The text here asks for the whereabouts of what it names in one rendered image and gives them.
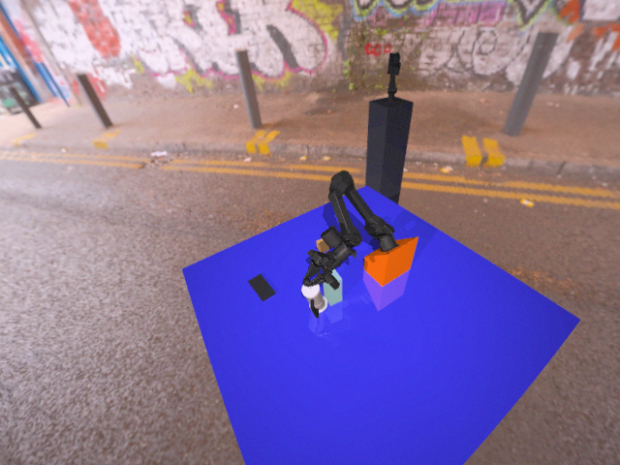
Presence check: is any pale teal rectangular block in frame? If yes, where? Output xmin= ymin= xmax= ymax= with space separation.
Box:
xmin=323 ymin=269 xmax=343 ymax=306

